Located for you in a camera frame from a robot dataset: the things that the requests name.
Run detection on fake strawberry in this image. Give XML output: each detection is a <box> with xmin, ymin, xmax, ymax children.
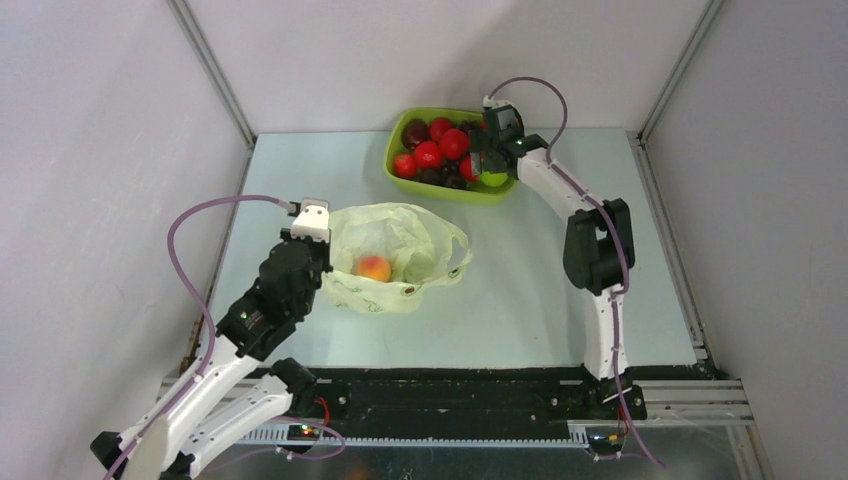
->
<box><xmin>392</xmin><ymin>152</ymin><xmax>418</xmax><ymax>180</ymax></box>

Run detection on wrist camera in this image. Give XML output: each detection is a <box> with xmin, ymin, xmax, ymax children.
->
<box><xmin>483</xmin><ymin>95</ymin><xmax>523</xmax><ymax>133</ymax></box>
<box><xmin>290</xmin><ymin>198</ymin><xmax>331</xmax><ymax>245</ymax></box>

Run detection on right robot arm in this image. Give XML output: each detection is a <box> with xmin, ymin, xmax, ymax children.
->
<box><xmin>470</xmin><ymin>98</ymin><xmax>635</xmax><ymax>422</ymax></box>

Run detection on fake grape bunch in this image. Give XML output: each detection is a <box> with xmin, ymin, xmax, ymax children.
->
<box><xmin>457</xmin><ymin>121</ymin><xmax>480</xmax><ymax>135</ymax></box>

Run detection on green plastic fruit bowl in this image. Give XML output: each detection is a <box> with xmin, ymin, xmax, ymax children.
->
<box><xmin>382</xmin><ymin>107</ymin><xmax>517</xmax><ymax>205</ymax></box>

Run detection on dark red fake plum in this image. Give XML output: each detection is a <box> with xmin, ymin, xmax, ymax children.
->
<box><xmin>401</xmin><ymin>118</ymin><xmax>430</xmax><ymax>150</ymax></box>

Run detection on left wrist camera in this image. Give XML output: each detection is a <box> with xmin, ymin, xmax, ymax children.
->
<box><xmin>290</xmin><ymin>198</ymin><xmax>331</xmax><ymax>245</ymax></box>

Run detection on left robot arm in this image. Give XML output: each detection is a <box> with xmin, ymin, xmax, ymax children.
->
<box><xmin>91</xmin><ymin>227</ymin><xmax>331</xmax><ymax>479</ymax></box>

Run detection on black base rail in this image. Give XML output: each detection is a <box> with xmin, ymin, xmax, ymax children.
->
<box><xmin>198</xmin><ymin>366</ymin><xmax>647</xmax><ymax>441</ymax></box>

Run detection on red fake apple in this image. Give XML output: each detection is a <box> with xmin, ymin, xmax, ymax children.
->
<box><xmin>438</xmin><ymin>128</ymin><xmax>470</xmax><ymax>161</ymax></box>

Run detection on red fake fruit top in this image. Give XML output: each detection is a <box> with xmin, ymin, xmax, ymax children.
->
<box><xmin>428</xmin><ymin>117</ymin><xmax>454</xmax><ymax>143</ymax></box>

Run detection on red fake fruit lower right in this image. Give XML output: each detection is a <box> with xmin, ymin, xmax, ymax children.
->
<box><xmin>459</xmin><ymin>155</ymin><xmax>480</xmax><ymax>183</ymax></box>

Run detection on pale green plastic bag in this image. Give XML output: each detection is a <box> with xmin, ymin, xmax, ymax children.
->
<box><xmin>321</xmin><ymin>202</ymin><xmax>473</xmax><ymax>314</ymax></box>

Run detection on red fake fruit middle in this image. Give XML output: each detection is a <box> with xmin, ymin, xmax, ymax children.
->
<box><xmin>413</xmin><ymin>140</ymin><xmax>442</xmax><ymax>169</ymax></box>

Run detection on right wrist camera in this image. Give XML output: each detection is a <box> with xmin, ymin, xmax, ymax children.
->
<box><xmin>483</xmin><ymin>95</ymin><xmax>523</xmax><ymax>133</ymax></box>

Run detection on dark purple fake plum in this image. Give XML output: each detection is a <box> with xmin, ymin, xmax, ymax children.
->
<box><xmin>442</xmin><ymin>174</ymin><xmax>467</xmax><ymax>190</ymax></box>

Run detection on red fake fruit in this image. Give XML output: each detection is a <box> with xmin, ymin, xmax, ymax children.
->
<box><xmin>413</xmin><ymin>140</ymin><xmax>442</xmax><ymax>169</ymax></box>
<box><xmin>428</xmin><ymin>117</ymin><xmax>454</xmax><ymax>143</ymax></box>
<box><xmin>459</xmin><ymin>155</ymin><xmax>480</xmax><ymax>183</ymax></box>

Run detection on fake peach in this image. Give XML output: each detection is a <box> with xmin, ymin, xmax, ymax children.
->
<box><xmin>353</xmin><ymin>255</ymin><xmax>392</xmax><ymax>283</ymax></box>

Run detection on fake green apple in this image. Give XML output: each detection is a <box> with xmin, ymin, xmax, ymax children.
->
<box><xmin>479</xmin><ymin>172</ymin><xmax>509</xmax><ymax>188</ymax></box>

